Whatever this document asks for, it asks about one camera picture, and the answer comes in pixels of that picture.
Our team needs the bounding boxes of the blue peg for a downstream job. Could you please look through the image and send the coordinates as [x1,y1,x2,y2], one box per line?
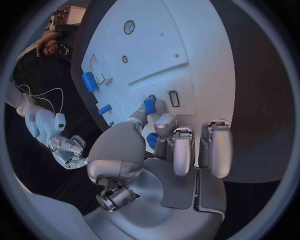
[97,104,113,116]

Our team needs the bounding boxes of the blue block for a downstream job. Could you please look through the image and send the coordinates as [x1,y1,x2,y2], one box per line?
[143,95,158,115]

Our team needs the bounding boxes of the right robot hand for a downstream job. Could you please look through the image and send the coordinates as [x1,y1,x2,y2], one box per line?
[47,134,90,170]

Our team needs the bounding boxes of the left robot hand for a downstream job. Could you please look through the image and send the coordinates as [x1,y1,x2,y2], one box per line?
[83,98,234,240]

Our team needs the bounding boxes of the white task board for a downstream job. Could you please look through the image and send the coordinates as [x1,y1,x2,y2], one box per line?
[80,0,237,170]

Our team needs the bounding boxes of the white cable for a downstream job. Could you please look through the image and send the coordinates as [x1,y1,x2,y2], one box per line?
[10,80,65,114]

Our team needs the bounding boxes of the person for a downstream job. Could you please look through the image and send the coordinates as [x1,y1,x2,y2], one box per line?
[15,23,80,65]

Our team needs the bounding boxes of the blue gear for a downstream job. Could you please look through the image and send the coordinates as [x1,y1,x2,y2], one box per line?
[146,132,159,150]

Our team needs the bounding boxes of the blue cylinder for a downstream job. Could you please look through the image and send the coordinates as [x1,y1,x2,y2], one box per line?
[81,71,100,94]

